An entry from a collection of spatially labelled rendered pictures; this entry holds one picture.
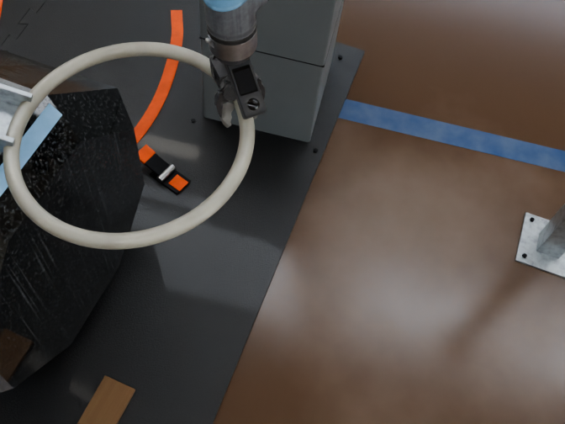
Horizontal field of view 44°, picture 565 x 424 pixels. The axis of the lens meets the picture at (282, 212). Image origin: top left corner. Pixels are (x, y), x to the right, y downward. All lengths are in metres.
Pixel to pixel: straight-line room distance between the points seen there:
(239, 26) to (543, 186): 1.68
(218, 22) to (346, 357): 1.27
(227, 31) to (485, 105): 1.71
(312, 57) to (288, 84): 0.16
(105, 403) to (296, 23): 1.23
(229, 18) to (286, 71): 1.04
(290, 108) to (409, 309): 0.78
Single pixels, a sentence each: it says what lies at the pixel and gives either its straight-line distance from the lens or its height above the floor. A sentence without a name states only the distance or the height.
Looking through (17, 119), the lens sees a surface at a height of 0.93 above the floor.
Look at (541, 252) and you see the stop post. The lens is 2.53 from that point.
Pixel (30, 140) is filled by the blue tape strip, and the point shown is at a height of 0.81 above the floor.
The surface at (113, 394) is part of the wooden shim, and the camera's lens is 2.13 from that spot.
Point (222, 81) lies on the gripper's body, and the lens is 1.37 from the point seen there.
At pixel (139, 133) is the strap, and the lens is 2.54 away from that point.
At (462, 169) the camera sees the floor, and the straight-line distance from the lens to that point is 2.61.
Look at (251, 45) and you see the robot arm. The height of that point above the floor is 1.12.
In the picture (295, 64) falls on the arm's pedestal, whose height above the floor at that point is 0.41.
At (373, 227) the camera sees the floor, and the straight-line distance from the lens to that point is 2.40.
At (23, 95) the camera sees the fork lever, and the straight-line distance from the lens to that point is 1.49.
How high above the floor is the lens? 2.07
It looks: 61 degrees down
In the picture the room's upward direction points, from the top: 9 degrees clockwise
